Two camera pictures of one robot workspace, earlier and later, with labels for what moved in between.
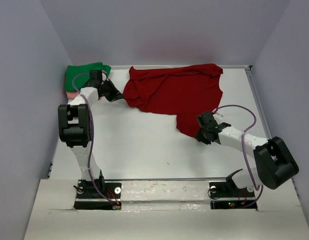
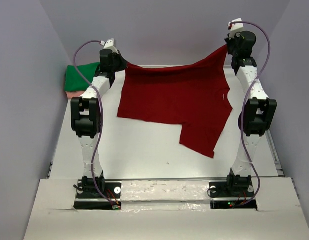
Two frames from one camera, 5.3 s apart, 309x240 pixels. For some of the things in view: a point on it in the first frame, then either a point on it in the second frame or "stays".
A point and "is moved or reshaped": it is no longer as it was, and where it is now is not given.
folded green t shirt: (81, 81) stays
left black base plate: (86, 201) stays
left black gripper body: (109, 91) -> (117, 65)
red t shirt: (188, 91) is moved or reshaped
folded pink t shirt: (71, 95) stays
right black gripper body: (201, 136) -> (231, 44)
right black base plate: (227, 195) stays
